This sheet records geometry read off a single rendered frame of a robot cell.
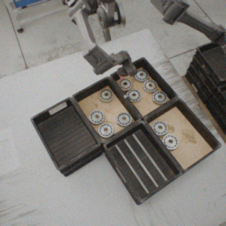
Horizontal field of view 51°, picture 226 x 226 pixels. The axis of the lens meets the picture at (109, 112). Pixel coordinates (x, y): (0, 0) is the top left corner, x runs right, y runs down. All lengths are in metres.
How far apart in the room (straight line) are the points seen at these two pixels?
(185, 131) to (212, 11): 2.35
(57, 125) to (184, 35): 2.18
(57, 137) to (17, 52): 1.81
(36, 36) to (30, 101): 1.53
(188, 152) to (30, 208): 1.06
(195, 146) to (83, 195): 0.78
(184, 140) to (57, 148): 0.82
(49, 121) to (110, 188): 0.60
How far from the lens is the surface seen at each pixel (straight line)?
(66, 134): 1.61
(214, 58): 2.50
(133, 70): 1.43
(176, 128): 1.64
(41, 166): 1.72
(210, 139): 1.61
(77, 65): 2.03
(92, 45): 1.03
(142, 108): 1.66
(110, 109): 1.65
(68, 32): 3.28
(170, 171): 1.55
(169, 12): 1.12
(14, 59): 3.18
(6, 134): 1.88
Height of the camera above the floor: 2.31
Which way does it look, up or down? 64 degrees down
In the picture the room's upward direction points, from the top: 3 degrees counter-clockwise
